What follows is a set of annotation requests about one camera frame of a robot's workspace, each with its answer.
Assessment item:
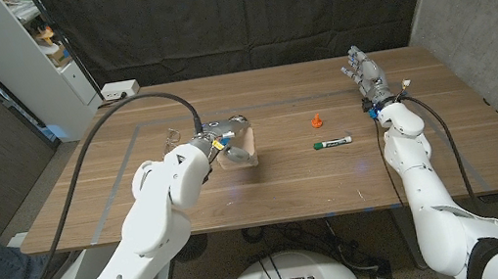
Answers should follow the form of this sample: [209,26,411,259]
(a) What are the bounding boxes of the white power strip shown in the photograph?
[100,77,143,103]

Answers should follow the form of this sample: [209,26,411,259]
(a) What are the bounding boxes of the cardboard box on shelf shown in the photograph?
[41,41,73,70]

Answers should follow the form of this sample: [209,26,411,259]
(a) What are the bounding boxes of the yellow toy on shelf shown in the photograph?
[32,24,58,48]

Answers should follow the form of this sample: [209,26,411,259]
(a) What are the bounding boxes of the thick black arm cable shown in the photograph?
[398,86,480,212]
[0,85,227,279]

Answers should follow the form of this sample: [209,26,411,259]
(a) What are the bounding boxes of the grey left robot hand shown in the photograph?
[199,113,258,169]

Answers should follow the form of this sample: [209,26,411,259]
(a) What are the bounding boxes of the black backdrop curtain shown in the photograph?
[37,0,446,102]

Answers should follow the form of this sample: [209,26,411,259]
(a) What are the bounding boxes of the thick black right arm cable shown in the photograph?
[398,86,480,212]

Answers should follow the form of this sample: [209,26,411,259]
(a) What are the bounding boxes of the small clear glass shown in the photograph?
[158,126,186,163]

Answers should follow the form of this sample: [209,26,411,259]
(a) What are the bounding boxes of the white shelf cabinet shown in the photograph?
[0,0,109,153]

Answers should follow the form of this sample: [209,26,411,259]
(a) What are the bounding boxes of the small orange cone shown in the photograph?
[309,112,326,130]

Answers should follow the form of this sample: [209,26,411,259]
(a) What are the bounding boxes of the dark shoe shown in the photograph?
[23,252,76,279]

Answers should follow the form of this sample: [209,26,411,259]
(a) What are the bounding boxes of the black round grille object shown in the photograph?
[190,233,212,261]

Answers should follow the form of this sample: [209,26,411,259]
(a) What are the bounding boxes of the peach square jewelry box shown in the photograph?
[212,125,261,172]

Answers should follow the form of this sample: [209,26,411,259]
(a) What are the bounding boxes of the green whiteboard marker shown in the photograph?
[312,135,354,152]

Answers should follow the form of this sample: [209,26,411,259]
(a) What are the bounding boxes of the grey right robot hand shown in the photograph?
[338,41,396,114]

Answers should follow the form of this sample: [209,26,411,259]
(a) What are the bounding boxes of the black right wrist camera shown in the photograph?
[360,96,378,115]

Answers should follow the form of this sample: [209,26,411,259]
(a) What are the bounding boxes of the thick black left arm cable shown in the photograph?
[0,85,227,279]

